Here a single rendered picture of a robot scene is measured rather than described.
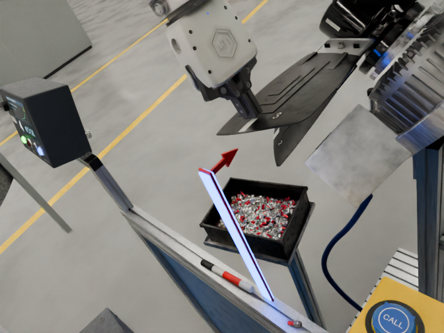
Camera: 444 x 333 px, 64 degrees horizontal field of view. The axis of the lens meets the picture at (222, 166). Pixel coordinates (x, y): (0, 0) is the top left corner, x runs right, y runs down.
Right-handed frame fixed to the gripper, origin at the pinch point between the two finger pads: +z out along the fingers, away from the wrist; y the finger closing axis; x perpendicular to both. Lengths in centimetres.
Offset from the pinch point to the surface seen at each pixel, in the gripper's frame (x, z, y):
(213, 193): -0.7, 6.1, -12.8
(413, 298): -22.2, 21.3, -9.8
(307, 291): 26, 60, 4
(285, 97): -2.3, 2.5, 5.2
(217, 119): 212, 62, 114
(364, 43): -4.6, 4.4, 23.9
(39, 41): 616, -119, 142
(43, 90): 52, -20, -12
